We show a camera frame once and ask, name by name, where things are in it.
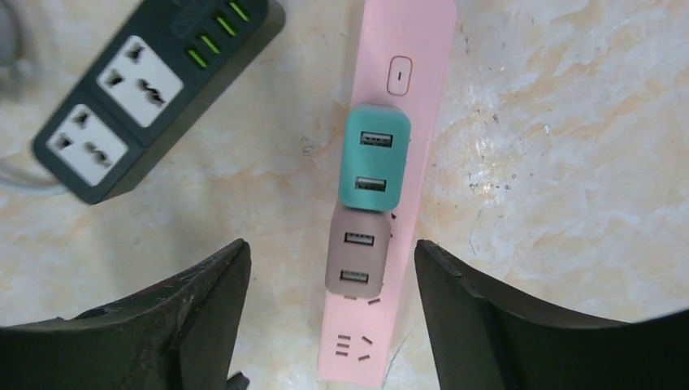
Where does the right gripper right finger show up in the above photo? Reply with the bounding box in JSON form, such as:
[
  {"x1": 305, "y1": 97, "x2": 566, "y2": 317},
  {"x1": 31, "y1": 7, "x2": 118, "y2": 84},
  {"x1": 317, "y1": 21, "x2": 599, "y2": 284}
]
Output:
[{"x1": 414, "y1": 240, "x2": 688, "y2": 389}]

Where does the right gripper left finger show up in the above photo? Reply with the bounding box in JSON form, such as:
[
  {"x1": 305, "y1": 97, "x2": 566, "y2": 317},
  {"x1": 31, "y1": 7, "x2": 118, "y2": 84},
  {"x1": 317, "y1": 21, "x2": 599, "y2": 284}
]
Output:
[{"x1": 1, "y1": 239, "x2": 252, "y2": 389}]

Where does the pink charger plug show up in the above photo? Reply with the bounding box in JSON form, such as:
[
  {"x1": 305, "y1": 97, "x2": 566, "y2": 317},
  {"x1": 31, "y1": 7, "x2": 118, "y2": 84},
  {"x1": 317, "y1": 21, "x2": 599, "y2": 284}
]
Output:
[{"x1": 325, "y1": 202, "x2": 392, "y2": 298}]

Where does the green charger plug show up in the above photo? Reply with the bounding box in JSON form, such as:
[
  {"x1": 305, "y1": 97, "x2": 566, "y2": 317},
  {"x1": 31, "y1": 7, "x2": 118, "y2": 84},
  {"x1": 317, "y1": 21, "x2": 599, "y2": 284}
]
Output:
[{"x1": 338, "y1": 104, "x2": 411, "y2": 212}]

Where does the pink power strip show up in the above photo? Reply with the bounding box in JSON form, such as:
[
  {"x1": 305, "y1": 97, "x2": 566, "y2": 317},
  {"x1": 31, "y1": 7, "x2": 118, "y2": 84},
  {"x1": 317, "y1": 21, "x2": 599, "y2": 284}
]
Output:
[{"x1": 318, "y1": 1, "x2": 457, "y2": 387}]

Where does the black power strip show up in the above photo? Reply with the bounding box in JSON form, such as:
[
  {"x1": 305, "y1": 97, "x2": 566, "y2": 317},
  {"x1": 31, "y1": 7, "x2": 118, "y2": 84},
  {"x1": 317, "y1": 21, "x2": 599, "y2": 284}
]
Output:
[{"x1": 32, "y1": 0, "x2": 286, "y2": 205}]

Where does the grey coiled power cable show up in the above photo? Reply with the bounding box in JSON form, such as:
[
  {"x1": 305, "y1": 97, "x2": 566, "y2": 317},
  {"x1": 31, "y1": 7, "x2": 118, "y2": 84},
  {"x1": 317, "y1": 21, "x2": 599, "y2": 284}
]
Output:
[{"x1": 0, "y1": 0, "x2": 68, "y2": 197}]

